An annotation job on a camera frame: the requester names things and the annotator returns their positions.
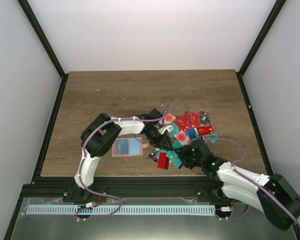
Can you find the blue VIP card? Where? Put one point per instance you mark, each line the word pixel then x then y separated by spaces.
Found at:
pixel 134 146

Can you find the black VIP logo card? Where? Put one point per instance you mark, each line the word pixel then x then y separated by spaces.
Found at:
pixel 204 118

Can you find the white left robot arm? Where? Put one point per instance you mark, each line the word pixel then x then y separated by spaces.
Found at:
pixel 98 138

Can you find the white slotted cable duct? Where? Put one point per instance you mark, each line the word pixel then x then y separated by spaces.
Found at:
pixel 125 210

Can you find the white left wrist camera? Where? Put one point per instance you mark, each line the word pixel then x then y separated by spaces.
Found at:
pixel 167 128

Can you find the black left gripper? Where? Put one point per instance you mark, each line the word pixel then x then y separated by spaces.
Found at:
pixel 162 142

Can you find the white red circle card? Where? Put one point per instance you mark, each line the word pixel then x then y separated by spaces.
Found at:
pixel 182 138
pixel 168 119

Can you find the plain red card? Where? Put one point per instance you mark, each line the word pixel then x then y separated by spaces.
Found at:
pixel 205 130

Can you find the black aluminium frame rail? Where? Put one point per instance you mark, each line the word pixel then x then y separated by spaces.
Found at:
pixel 204 189

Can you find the teal VIP card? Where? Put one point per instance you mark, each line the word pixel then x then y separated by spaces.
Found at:
pixel 174 159

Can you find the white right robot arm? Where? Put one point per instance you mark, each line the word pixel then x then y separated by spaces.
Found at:
pixel 252 185

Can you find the grey metal tray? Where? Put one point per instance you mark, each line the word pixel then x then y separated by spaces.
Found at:
pixel 246 224

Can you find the white red circle card lower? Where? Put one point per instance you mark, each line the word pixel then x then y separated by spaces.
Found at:
pixel 182 138

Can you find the black VIP card lower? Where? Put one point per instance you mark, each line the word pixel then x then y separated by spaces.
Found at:
pixel 154 155

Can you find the red stripe card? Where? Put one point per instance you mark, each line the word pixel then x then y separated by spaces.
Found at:
pixel 163 161

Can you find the red VIP card behind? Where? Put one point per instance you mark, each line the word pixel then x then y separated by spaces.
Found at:
pixel 188 120

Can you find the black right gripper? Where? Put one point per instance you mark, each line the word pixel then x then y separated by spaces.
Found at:
pixel 183 154

